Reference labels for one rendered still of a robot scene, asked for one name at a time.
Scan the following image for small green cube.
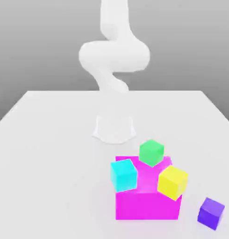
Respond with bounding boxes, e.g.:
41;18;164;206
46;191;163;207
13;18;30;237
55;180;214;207
139;139;165;168

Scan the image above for small cyan cube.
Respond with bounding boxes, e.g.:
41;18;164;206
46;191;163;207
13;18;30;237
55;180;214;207
110;158;138;193

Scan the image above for small yellow cube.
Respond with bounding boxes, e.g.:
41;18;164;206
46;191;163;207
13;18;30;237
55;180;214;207
157;165;189;202

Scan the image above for small purple cube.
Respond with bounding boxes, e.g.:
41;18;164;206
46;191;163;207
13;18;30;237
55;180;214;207
197;197;226;232

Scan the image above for large magenta box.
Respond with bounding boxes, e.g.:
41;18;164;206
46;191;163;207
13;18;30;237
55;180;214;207
115;155;183;220

